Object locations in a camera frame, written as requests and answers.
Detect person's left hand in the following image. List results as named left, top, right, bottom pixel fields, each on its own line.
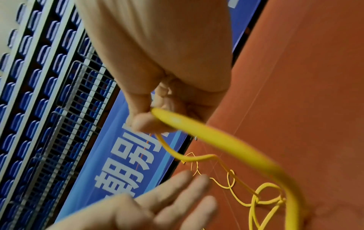
left=46, top=169, right=220, bottom=230

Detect person's right hand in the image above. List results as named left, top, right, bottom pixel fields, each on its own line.
left=74, top=0, right=234, bottom=135

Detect yellow cord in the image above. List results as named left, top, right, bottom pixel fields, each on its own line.
left=149, top=106, right=308, bottom=230

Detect blue banner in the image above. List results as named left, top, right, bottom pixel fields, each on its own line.
left=54, top=0, right=268, bottom=223

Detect rows of blue seats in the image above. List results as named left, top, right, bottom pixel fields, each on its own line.
left=0, top=0, right=119, bottom=230

